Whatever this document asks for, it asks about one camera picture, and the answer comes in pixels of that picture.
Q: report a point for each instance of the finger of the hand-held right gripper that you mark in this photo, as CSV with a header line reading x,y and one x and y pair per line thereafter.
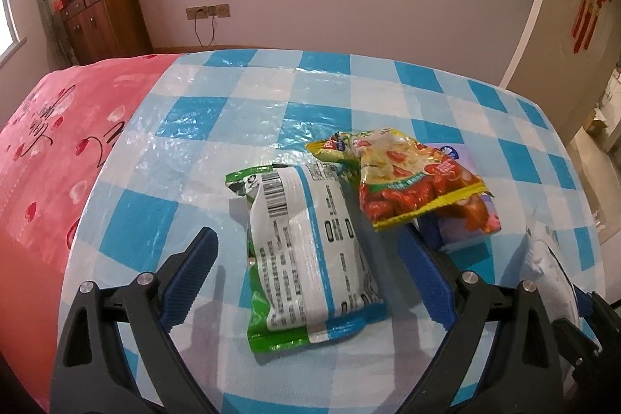
x,y
596,305
575,341

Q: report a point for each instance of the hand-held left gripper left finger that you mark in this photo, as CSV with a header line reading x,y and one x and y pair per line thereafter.
x,y
191,273

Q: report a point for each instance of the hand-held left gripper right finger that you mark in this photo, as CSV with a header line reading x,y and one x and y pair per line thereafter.
x,y
429,283

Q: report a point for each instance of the grey white plastic wrapper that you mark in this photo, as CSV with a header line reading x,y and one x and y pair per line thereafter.
x,y
550,278

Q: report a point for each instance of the purple white tissue pack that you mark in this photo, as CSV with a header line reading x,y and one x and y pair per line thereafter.
x,y
465,225

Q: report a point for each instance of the yellow red snack packet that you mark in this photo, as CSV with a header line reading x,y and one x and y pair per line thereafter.
x,y
407,181

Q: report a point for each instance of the green white snack packet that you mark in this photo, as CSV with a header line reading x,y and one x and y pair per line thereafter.
x,y
305,259

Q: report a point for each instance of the blue white checkered tablecloth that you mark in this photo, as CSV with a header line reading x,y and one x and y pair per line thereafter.
x,y
271,103

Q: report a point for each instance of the pink heart print blanket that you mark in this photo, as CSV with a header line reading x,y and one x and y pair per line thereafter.
x,y
53,137

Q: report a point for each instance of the white door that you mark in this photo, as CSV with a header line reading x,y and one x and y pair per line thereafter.
x,y
548,45

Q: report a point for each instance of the brown wooden cabinet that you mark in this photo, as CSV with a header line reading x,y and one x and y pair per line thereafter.
x,y
109,16

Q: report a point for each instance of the window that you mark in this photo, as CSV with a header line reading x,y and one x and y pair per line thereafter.
x,y
9,21

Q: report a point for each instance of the wall socket strip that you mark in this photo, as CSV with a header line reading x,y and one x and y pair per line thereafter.
x,y
207,11

